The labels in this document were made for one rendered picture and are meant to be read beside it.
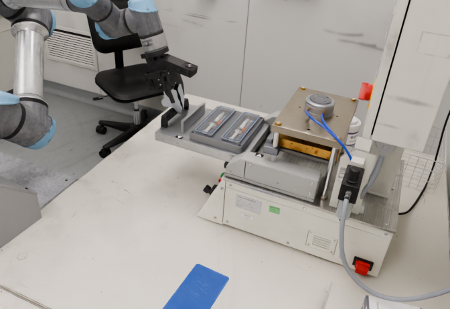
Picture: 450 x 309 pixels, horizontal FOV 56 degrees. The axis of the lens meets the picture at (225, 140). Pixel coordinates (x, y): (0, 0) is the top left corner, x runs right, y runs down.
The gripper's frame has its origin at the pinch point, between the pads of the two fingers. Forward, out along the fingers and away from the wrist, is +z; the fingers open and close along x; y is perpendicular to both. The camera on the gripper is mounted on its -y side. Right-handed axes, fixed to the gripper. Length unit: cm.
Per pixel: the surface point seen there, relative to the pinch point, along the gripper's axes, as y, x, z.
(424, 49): -71, 16, -14
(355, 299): -53, 30, 41
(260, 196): -28.0, 17.0, 21.0
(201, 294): -18, 42, 34
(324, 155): -45.6, 10.3, 12.4
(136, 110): 115, -110, 39
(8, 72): 229, -114, -3
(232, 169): -21.4, 16.3, 12.6
